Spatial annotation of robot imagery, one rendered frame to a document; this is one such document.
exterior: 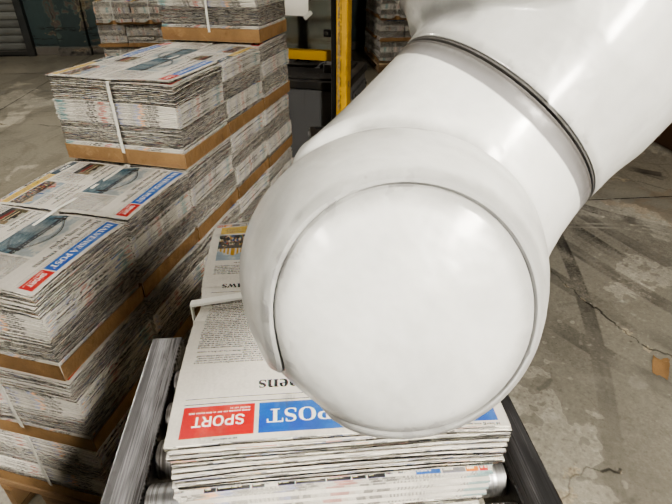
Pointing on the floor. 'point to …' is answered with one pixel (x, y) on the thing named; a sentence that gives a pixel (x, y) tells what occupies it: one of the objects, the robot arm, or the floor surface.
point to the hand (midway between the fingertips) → (323, 232)
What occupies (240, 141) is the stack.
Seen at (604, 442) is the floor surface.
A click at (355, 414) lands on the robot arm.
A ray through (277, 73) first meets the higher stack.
